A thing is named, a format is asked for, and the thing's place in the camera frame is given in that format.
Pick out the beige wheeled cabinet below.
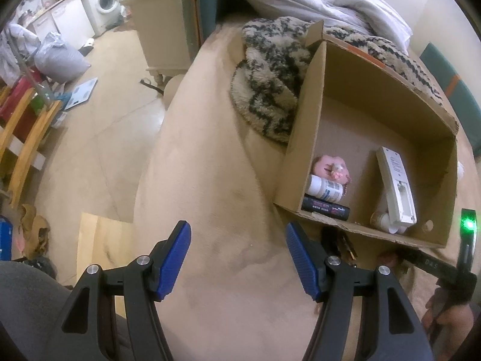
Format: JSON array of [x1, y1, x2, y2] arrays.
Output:
[[123, 0, 198, 85]]

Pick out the small white bottle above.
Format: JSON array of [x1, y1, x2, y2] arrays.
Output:
[[370, 211, 408, 234]]

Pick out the tan cardboard sheet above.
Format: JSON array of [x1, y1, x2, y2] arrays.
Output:
[[77, 212, 138, 298]]

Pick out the black patterned shaggy blanket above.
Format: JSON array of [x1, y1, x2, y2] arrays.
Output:
[[230, 16, 452, 143]]

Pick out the white pill bottle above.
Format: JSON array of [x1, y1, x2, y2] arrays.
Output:
[[308, 175, 347, 202]]

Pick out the bathroom scale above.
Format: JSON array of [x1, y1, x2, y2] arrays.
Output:
[[62, 78, 98, 110]]

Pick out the blue box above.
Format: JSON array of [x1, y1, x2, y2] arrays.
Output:
[[0, 216, 14, 262]]

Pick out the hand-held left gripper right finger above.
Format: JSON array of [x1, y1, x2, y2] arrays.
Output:
[[286, 221, 431, 361]]

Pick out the hanging white cloth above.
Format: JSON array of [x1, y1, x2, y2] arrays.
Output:
[[0, 23, 41, 83]]

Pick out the person's right hand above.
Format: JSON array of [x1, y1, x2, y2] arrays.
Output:
[[421, 289, 473, 333]]

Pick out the white washing machine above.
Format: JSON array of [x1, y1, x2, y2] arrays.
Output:
[[78, 0, 123, 37]]

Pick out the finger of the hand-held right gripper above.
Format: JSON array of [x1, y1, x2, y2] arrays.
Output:
[[396, 246, 461, 284]]

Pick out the black strap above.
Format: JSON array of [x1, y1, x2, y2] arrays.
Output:
[[139, 77, 166, 94]]

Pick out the red bag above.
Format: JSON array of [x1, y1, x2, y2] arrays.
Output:
[[0, 76, 42, 132]]

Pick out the pink donut toy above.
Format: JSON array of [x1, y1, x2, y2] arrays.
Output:
[[313, 155, 351, 189]]

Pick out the teal headboard cushion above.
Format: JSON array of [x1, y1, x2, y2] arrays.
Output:
[[419, 43, 481, 121]]

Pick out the dark cosmetic tube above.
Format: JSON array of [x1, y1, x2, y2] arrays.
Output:
[[302, 194, 351, 221]]

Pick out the grey plastic bag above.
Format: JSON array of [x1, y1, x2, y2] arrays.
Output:
[[34, 32, 92, 83]]

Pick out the cardboard box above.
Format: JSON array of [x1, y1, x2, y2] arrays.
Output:
[[272, 20, 460, 249]]

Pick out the white counter cabinet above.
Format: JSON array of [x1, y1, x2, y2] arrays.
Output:
[[26, 0, 94, 51]]

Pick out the teal cushion with orange strap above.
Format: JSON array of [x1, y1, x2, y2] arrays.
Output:
[[179, 0, 226, 51]]

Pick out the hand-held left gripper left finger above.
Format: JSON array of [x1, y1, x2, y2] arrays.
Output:
[[47, 220, 192, 361]]

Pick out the white remote control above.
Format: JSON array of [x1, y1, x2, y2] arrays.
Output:
[[376, 147, 418, 228]]

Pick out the person's left leg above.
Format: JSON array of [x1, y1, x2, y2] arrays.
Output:
[[0, 261, 130, 361]]

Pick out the brown slippers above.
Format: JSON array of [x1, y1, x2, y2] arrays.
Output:
[[19, 204, 51, 256]]

